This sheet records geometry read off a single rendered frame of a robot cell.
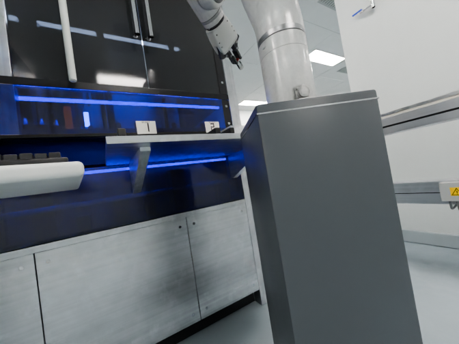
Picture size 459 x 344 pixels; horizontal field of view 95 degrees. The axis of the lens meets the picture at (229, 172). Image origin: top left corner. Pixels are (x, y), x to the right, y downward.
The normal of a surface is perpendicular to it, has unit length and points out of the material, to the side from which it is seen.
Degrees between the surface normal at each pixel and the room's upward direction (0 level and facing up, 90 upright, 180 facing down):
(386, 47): 90
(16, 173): 90
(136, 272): 90
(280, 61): 90
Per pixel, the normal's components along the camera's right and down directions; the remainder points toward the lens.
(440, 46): -0.85, 0.11
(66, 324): 0.50, -0.11
